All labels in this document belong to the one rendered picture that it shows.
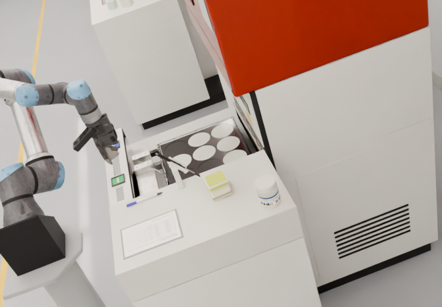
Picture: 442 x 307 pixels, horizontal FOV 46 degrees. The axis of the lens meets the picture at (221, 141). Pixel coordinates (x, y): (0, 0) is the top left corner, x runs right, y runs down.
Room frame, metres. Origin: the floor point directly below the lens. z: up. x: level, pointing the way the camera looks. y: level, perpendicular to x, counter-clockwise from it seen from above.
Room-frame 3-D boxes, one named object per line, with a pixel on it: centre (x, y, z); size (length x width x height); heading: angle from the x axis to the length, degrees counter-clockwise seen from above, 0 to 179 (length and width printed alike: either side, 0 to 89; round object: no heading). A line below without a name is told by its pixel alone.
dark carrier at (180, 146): (1.78, 0.08, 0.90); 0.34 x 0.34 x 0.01; 3
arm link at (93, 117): (1.71, 0.42, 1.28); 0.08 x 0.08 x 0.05
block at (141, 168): (1.83, 0.35, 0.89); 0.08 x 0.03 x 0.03; 93
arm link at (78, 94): (1.71, 0.42, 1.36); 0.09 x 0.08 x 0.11; 41
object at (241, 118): (1.81, -0.13, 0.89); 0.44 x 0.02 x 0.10; 3
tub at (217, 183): (1.42, 0.06, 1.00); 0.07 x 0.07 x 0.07; 7
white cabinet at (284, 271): (1.70, 0.18, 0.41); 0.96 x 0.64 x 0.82; 3
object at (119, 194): (1.83, 0.45, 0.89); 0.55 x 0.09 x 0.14; 3
